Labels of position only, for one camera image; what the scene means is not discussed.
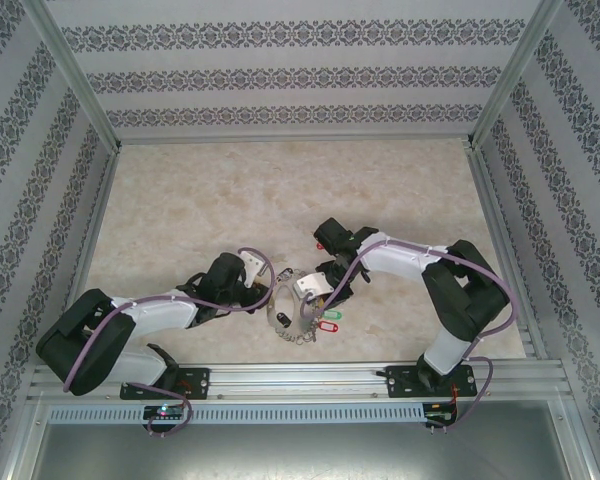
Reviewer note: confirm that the aluminium table side rail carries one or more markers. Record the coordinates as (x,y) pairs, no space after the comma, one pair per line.
(490,200)

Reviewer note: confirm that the aluminium table back rail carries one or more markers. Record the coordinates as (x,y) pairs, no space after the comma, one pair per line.
(295,141)

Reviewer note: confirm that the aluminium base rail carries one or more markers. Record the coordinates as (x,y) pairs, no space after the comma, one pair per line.
(300,380)

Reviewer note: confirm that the small circuit board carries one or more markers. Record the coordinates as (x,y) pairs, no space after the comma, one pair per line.
(162,411)
(440,417)

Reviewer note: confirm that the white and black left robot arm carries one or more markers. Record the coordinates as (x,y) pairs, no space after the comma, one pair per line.
(155,312)

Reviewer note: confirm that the key with black tag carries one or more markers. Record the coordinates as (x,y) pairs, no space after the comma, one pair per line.
(281,318)

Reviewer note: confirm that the aluminium frame post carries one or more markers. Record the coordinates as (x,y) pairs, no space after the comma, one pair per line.
(514,75)
(76,75)

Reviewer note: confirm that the grey metal front tray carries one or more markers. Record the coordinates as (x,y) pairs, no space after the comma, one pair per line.
(300,450)

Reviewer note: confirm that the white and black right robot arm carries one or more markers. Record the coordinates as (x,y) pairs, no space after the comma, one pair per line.
(395,257)

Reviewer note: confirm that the key with green tag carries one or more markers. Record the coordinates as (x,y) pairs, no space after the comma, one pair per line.
(333,315)

